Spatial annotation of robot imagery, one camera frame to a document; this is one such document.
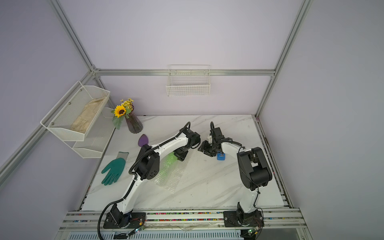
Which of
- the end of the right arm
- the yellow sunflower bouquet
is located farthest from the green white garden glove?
the end of the right arm

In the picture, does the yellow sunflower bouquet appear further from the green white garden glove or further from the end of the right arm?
the end of the right arm

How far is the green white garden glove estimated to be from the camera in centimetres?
88
